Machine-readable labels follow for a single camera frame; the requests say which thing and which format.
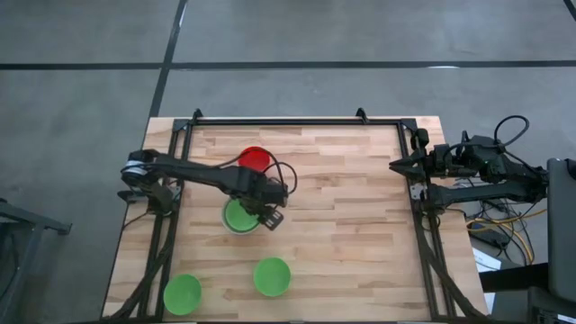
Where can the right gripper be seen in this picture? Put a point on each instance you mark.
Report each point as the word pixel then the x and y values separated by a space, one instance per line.
pixel 429 164

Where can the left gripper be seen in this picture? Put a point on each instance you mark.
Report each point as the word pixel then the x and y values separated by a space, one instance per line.
pixel 267 191

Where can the green plastic bowl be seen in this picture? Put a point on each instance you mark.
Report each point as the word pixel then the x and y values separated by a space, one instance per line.
pixel 235 220
pixel 272 276

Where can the red plastic bowl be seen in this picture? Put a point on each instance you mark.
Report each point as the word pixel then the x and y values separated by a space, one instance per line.
pixel 257 156

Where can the green plate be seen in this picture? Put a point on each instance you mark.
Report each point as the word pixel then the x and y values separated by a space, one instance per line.
pixel 182 294

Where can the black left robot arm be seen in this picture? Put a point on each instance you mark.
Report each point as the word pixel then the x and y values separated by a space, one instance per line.
pixel 198 173

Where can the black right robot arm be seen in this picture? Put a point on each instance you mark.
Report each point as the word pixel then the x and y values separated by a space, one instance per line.
pixel 477 193

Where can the white ribbed bowl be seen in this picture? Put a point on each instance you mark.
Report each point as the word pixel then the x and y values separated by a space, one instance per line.
pixel 240 231

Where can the black power adapter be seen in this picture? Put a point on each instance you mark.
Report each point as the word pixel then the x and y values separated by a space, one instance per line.
pixel 490 237

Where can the white paper sheet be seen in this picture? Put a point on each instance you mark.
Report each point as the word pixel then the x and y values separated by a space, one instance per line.
pixel 488 261

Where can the black beam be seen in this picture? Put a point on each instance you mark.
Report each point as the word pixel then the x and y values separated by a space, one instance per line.
pixel 513 278

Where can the dark grey flat panel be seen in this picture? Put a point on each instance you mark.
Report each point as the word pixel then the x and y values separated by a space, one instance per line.
pixel 562 225

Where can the dark grey box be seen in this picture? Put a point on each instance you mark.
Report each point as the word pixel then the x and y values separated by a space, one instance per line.
pixel 549 308

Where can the dark metal stand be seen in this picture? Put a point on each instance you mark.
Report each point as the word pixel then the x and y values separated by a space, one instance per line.
pixel 36 220

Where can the black aluminium rig frame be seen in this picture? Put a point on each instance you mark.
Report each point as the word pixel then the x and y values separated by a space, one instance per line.
pixel 292 121

